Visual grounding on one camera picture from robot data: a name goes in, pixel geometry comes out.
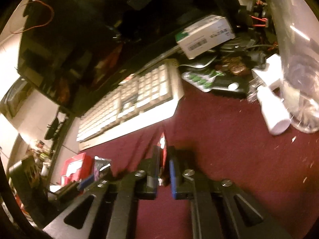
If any green white pill blister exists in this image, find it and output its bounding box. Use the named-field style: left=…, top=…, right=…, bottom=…
left=181, top=69, right=225, bottom=93

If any white medicine box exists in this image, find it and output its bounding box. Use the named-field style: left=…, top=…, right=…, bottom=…
left=175, top=15, right=236, bottom=59

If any white power adapter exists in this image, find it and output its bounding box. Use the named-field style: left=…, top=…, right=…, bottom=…
left=252, top=54, right=283, bottom=91

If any clear plastic pitcher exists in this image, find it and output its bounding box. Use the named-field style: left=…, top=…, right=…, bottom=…
left=266, top=0, right=318, bottom=133

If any white dropper bottle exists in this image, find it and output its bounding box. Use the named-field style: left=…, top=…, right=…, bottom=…
left=257, top=86, right=291, bottom=135

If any black TCL monitor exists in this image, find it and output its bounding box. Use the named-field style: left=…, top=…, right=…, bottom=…
left=17, top=0, right=240, bottom=117

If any white computer keyboard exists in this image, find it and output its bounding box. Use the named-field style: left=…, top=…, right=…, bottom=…
left=77, top=59, right=184, bottom=151

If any black computer mouse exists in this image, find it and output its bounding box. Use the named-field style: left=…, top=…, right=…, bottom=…
left=179, top=55, right=217, bottom=69

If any red white tray box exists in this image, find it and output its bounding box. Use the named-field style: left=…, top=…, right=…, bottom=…
left=61, top=153, right=93, bottom=186

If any black device with white button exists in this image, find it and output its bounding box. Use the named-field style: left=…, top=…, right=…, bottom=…
left=211, top=75, right=249, bottom=99

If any small red packet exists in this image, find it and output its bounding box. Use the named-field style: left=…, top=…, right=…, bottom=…
left=157, top=132, right=167, bottom=186

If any dark red table mat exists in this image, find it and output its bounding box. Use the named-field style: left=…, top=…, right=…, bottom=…
left=86, top=83, right=318, bottom=238

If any dark purple snack packet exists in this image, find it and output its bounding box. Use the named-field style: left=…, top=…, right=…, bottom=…
left=94, top=156, right=111, bottom=181

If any black motor with red wires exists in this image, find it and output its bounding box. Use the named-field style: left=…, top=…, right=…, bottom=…
left=237, top=0, right=275, bottom=32

